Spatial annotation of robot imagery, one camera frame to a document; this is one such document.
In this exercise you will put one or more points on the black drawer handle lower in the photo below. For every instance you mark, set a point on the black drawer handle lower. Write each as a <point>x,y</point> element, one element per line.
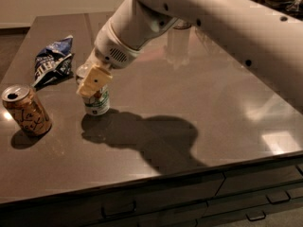
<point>256,216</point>

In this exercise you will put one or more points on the metal utensil cup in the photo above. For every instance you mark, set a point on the metal utensil cup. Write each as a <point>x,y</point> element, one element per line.
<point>181,25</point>

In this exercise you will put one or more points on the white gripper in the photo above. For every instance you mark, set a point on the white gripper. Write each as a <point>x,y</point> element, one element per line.
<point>111,52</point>

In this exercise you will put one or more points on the black drawer handle right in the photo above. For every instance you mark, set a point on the black drawer handle right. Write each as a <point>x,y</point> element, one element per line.
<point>278,197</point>

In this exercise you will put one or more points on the orange LaCroix can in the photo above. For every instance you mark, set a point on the orange LaCroix can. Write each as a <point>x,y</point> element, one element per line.
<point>26,109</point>

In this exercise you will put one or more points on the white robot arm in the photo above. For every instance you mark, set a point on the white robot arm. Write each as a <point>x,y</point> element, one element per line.
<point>267,42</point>

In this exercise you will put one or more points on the black drawer handle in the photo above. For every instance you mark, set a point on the black drawer handle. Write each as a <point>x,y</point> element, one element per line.
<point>117,209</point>
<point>256,216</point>
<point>278,197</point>

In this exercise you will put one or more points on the black drawer handle left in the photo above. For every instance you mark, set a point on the black drawer handle left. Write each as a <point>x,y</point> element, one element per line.
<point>117,209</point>

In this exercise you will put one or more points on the green white 7up can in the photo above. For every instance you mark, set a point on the green white 7up can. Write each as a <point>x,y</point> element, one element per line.
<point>99,103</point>

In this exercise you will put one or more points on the blue chip bag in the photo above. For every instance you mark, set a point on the blue chip bag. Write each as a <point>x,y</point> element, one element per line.
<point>53,62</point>

